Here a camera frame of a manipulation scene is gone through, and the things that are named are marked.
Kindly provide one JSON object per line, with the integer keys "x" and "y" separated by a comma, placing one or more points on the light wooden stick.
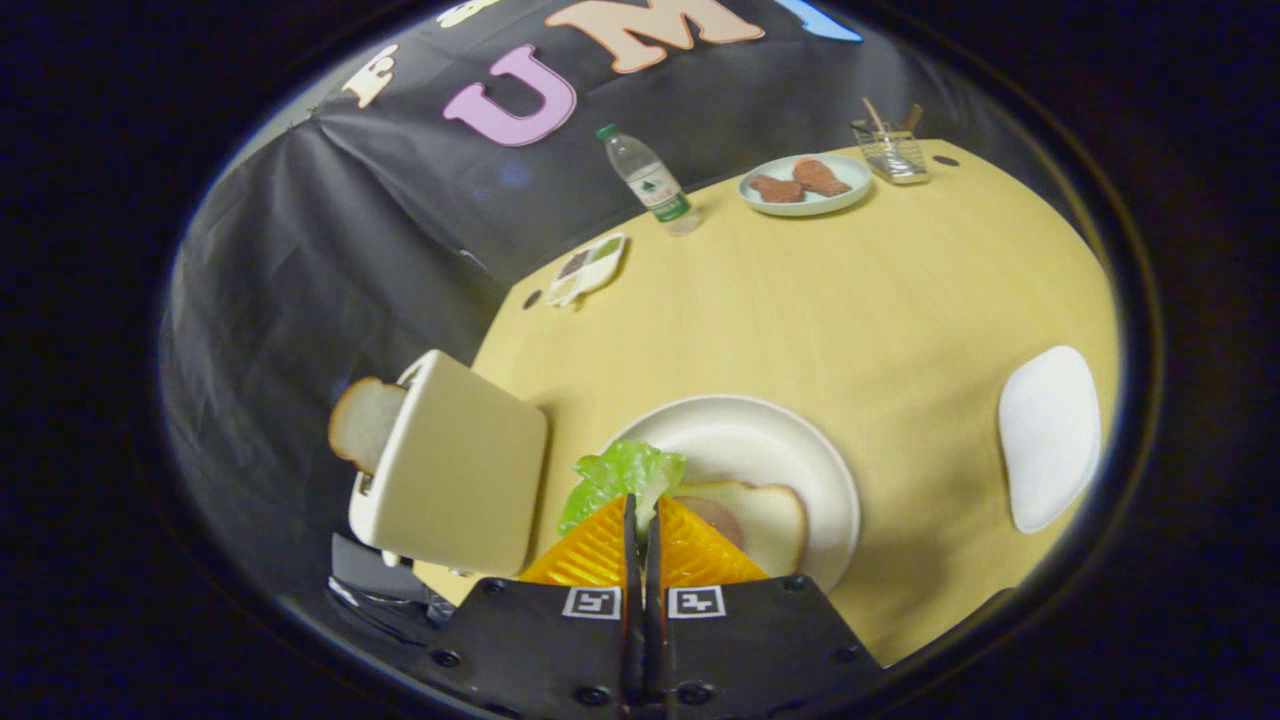
{"x": 872, "y": 113}

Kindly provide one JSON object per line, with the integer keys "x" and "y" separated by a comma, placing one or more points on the pale green round plate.
{"x": 800, "y": 207}

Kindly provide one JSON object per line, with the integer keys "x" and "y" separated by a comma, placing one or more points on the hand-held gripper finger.
{"x": 631, "y": 570}
{"x": 652, "y": 590}

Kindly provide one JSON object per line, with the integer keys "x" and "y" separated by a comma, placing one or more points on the white square plate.
{"x": 1050, "y": 440}

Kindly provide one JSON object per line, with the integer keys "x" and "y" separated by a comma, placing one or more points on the clear plastic water bottle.
{"x": 650, "y": 182}

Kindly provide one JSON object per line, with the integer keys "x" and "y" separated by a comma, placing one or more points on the black backdrop cloth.
{"x": 350, "y": 220}

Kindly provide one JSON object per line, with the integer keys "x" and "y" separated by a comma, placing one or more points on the cream round plate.
{"x": 750, "y": 440}

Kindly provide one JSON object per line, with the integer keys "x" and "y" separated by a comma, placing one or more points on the white divided condiment dish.
{"x": 590, "y": 268}

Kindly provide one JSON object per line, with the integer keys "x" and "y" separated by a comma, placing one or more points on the clear utensil holder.
{"x": 895, "y": 155}

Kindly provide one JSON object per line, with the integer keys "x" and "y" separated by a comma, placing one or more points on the bread slice with brown crust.
{"x": 765, "y": 525}

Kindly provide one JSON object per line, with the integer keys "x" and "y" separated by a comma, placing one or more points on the brown meat piece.
{"x": 777, "y": 189}
{"x": 820, "y": 177}

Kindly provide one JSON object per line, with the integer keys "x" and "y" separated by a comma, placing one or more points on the green lettuce leaf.
{"x": 620, "y": 475}

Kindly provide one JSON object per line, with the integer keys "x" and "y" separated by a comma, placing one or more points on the cream toaster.
{"x": 460, "y": 470}

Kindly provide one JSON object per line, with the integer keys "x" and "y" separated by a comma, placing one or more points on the white toast bread slice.
{"x": 365, "y": 420}

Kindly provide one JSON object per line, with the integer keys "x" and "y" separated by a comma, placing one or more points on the dark wooden stick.
{"x": 913, "y": 117}

